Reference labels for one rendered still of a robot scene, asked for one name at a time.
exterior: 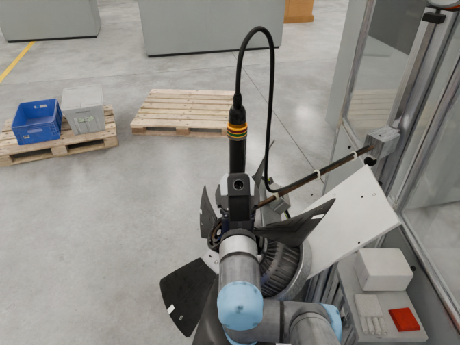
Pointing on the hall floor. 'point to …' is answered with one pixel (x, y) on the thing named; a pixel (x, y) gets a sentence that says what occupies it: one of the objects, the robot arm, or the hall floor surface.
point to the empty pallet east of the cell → (184, 112)
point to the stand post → (320, 285)
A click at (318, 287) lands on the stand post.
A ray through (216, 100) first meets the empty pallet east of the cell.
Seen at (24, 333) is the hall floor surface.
